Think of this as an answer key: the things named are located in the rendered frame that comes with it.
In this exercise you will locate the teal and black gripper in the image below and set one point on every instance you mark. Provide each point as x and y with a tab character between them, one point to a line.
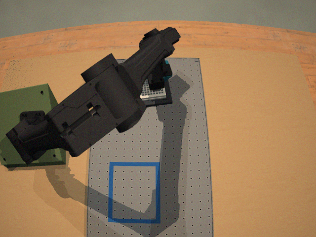
167	72

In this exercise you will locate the blue tape outline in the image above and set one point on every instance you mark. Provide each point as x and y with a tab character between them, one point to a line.
110	202

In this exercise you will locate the white well plate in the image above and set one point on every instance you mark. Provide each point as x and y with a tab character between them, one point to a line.
150	95

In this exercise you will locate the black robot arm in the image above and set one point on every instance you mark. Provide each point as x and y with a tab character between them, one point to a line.
113	90

